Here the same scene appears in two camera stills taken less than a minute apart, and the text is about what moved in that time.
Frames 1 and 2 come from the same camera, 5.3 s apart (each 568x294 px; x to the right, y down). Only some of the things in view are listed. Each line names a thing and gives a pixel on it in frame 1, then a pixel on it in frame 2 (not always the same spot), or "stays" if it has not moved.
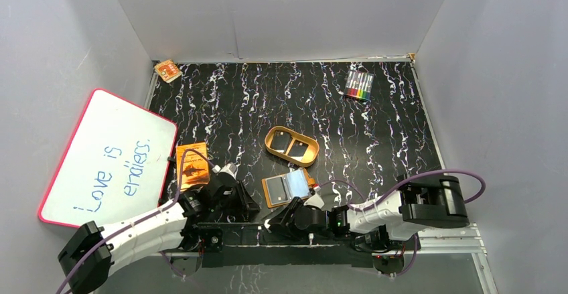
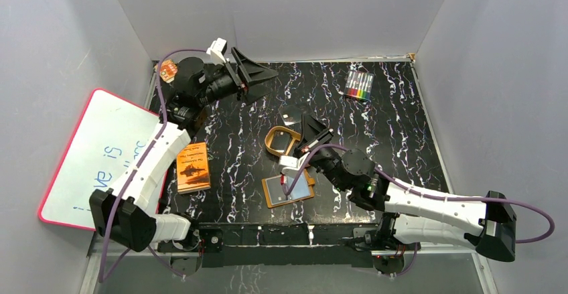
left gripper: x=239 y=193 → x=238 y=74
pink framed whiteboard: x=115 y=165 stays
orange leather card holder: x=280 y=190 stays
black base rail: x=250 y=245 stays
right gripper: x=282 y=221 → x=311 y=127
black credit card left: x=280 y=140 stays
